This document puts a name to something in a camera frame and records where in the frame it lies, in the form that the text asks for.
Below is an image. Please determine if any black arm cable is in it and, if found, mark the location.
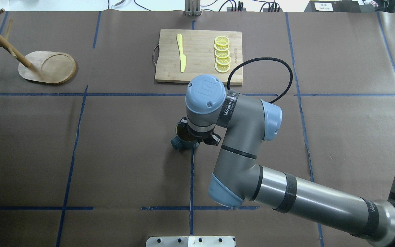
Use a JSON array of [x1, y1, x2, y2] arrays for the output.
[[227, 58, 294, 104]]

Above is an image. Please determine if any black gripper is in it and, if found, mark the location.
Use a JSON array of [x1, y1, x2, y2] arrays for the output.
[[179, 117, 222, 146]]

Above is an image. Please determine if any aluminium frame post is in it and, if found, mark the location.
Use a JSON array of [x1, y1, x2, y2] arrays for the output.
[[184, 0, 202, 16]]

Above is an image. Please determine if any teal mug yellow inside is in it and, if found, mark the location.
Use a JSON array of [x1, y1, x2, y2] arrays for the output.
[[170, 124, 200, 150]]

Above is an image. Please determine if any wooden cutting board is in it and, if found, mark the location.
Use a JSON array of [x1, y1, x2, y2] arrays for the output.
[[155, 29, 243, 84]]

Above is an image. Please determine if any lemon slice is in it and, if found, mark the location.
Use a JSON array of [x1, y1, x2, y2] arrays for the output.
[[214, 35, 230, 47], [215, 56, 231, 66], [214, 44, 229, 52], [214, 50, 230, 58], [214, 62, 230, 73]]

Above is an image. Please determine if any white pillar with base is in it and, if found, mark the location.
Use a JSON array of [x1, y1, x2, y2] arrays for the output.
[[145, 236, 236, 247]]

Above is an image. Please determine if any orange black adapter far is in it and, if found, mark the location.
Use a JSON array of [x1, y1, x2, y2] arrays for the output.
[[226, 1, 247, 12]]

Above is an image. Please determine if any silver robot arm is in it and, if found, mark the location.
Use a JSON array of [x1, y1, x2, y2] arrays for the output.
[[182, 75, 395, 247]]

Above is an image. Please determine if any black box white label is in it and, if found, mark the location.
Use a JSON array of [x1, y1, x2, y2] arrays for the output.
[[304, 0, 361, 13]]

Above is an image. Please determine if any yellow plastic knife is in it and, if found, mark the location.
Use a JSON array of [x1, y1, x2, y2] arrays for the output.
[[177, 33, 187, 72]]

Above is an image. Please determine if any orange black adapter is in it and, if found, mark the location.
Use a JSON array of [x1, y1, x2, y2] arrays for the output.
[[260, 1, 281, 12], [226, 1, 247, 12]]

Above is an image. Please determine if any wooden cup rack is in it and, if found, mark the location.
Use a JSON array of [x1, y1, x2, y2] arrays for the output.
[[0, 9, 77, 85]]

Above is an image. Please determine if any orange black adapter near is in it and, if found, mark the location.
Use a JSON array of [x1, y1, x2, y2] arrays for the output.
[[260, 1, 281, 12]]

